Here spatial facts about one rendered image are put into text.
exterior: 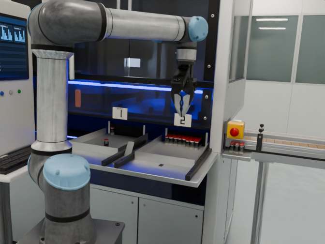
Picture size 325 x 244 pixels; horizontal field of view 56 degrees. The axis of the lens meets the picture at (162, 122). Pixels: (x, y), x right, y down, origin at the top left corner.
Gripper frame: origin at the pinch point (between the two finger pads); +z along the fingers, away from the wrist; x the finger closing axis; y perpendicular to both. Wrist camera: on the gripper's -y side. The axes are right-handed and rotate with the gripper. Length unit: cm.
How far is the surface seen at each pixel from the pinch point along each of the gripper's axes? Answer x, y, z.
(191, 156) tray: -1.1, 16.6, 21.4
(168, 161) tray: 4.7, 1.5, 20.3
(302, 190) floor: -74, 235, 110
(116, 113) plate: 43, 27, 8
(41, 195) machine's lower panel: 94, 28, 63
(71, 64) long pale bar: 65, 21, -16
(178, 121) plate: 9.3, 27.5, 8.6
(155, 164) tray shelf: 9.1, -1.3, 21.6
